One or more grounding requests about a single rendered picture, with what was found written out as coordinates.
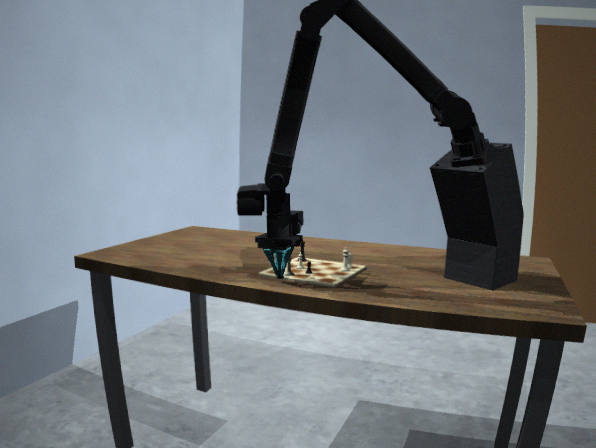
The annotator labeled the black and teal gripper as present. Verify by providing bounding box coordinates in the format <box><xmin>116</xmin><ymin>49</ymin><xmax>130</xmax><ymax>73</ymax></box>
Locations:
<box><xmin>255</xmin><ymin>214</ymin><xmax>303</xmax><ymax>276</ymax></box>

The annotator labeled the brown and cream chessboard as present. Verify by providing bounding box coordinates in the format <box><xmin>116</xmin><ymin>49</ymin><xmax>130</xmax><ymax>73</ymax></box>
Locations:
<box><xmin>258</xmin><ymin>257</ymin><xmax>366</xmax><ymax>288</ymax></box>

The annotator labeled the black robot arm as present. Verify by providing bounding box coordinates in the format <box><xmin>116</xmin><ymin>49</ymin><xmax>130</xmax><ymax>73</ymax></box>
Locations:
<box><xmin>237</xmin><ymin>0</ymin><xmax>489</xmax><ymax>237</ymax></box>

